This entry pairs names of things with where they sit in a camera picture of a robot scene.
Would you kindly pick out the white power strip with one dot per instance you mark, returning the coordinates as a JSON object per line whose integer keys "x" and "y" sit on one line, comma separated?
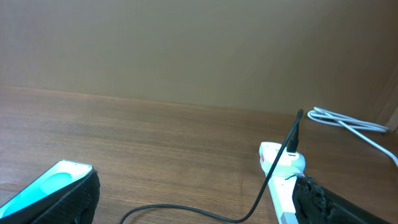
{"x": 281, "y": 190}

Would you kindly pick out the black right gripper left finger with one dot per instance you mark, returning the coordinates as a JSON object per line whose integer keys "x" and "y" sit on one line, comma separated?
{"x": 75, "y": 203}

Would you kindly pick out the white USB wall charger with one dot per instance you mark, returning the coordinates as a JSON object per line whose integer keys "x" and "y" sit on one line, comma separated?
{"x": 289, "y": 163}

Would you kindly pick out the Galaxy S25 smartphone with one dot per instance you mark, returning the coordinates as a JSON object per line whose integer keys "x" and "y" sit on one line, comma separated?
{"x": 62, "y": 174}

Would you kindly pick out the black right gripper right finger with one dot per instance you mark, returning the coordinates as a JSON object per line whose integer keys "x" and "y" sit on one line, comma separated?
{"x": 315, "y": 204}

